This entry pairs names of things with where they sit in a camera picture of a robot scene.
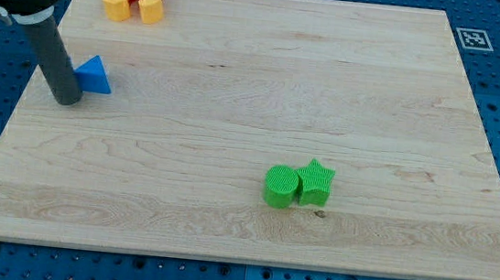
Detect blue triangle block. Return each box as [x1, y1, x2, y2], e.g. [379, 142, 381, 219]
[74, 55, 111, 94]

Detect green cylinder block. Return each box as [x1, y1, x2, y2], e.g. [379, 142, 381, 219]
[263, 165, 299, 209]

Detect wooden board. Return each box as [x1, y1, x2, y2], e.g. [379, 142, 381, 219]
[0, 0, 500, 280]

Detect green star block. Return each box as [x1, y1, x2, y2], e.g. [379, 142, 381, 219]
[296, 159, 336, 207]

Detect yellow heart block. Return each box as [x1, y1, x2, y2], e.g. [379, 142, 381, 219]
[138, 0, 164, 25]

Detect yellow hexagon block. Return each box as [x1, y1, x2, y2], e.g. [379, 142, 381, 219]
[103, 0, 131, 22]

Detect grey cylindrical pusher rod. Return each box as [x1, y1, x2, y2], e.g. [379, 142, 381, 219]
[13, 6, 82, 106]

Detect white fiducial marker tag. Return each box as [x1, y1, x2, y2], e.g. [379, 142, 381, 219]
[456, 27, 494, 52]

